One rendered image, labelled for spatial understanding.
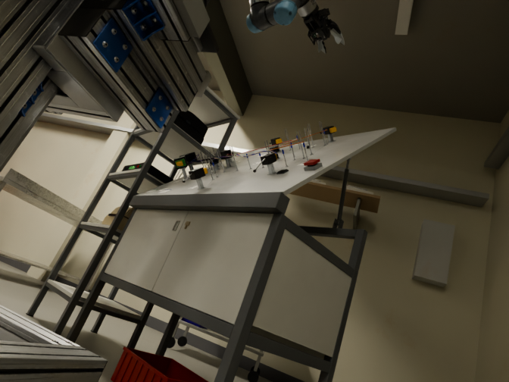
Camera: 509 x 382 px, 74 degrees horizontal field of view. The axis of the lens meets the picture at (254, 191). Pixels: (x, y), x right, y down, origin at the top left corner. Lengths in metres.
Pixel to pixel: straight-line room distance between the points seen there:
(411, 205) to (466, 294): 1.09
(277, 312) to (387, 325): 2.89
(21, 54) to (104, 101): 0.21
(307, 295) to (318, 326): 0.15
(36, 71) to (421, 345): 3.85
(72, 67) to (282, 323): 1.00
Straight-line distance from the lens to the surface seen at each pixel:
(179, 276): 1.47
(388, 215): 4.37
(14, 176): 3.82
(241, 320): 1.14
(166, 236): 1.69
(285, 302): 1.26
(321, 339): 1.48
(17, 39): 0.98
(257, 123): 5.28
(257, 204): 1.23
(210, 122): 2.98
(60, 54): 0.97
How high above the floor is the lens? 0.41
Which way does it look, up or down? 21 degrees up
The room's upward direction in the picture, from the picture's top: 21 degrees clockwise
